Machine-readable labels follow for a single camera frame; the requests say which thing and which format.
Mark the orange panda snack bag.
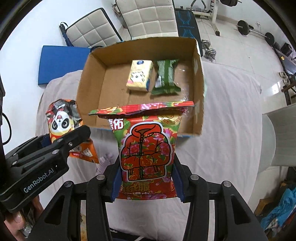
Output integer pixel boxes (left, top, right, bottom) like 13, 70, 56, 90
46, 99, 99, 164

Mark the red floral snack bag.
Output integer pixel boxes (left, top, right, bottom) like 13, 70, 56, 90
90, 101, 194, 200

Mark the yellow tissue pack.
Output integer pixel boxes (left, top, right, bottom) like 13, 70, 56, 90
126, 60, 154, 92

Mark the green snack bag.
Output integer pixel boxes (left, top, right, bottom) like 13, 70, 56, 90
152, 59, 181, 95

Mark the purple soft cloth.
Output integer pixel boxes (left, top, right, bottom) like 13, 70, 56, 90
95, 153, 114, 175

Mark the person's left hand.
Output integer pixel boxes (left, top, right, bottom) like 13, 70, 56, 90
4, 196, 44, 241

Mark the blue cloth pile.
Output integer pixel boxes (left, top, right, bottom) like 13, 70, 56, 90
260, 188, 295, 236

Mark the beige table cloth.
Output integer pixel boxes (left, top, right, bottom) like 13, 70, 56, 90
36, 62, 262, 240

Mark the grey shell chair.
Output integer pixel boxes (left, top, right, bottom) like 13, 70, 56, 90
258, 104, 296, 173

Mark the blue foam mat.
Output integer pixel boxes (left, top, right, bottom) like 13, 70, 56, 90
38, 45, 91, 85

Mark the cardboard milk box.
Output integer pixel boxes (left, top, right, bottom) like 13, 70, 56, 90
76, 37, 205, 137

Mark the clear plastic wrap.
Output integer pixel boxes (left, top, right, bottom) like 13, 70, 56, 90
176, 67, 195, 117

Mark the dark wooden chair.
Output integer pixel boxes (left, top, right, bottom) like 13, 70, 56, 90
281, 73, 296, 105

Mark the white quilted chair left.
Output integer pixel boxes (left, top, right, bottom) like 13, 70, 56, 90
59, 8, 123, 48

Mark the white quilted chair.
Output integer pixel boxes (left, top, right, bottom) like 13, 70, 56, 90
115, 0, 179, 40
59, 8, 123, 48

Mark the chrome dumbbell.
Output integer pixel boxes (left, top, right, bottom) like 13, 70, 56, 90
202, 40, 217, 61

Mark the treadmill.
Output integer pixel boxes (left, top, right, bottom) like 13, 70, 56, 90
273, 42, 295, 75

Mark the barbell on floor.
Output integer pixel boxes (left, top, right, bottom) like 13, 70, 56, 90
236, 20, 275, 46

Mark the white quilted chair centre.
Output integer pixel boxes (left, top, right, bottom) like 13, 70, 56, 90
115, 0, 179, 40

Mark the black weight bench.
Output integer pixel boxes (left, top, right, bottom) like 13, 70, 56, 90
175, 9, 203, 57

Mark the white weight rack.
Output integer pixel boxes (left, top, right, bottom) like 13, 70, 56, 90
190, 0, 220, 36

